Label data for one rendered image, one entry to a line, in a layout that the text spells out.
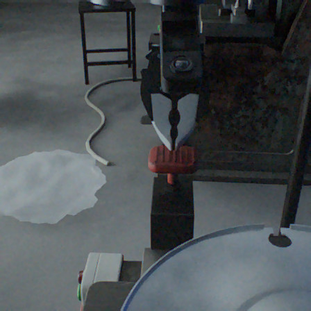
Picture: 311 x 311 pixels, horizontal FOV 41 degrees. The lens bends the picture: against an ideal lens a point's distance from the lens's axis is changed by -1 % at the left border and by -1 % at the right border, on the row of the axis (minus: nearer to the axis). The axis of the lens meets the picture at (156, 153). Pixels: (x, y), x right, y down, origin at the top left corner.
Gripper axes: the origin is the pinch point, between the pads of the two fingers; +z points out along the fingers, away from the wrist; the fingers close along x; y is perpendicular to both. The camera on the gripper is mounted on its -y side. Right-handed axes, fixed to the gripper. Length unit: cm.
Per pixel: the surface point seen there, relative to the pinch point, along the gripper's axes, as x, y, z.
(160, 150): 1.9, 1.1, 1.7
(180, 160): -0.9, -1.8, 1.6
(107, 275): 8.6, -10.5, 14.9
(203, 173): -14, 115, 75
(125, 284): 3.9, -26.4, -0.3
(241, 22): -26, 120, 7
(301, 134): -35, 52, 23
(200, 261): -2.5, -23.6, -0.5
